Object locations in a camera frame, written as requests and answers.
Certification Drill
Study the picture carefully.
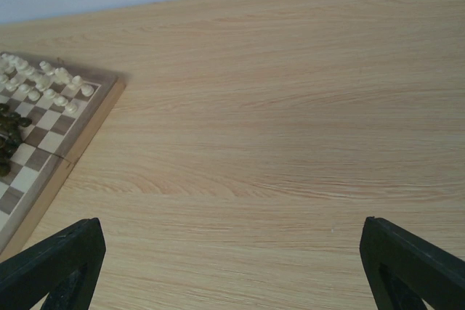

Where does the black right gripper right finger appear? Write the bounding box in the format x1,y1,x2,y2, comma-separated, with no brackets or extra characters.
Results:
360,217,464,309

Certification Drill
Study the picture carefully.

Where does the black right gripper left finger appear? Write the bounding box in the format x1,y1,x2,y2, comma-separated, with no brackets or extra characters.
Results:
1,218,106,309

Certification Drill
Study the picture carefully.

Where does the white chess piece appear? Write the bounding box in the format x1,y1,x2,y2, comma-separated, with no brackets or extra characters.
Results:
65,102,78,114
68,76,84,91
81,83,94,97
28,90,41,101

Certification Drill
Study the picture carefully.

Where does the wooden chessboard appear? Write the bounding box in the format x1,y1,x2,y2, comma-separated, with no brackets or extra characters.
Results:
1,52,125,261

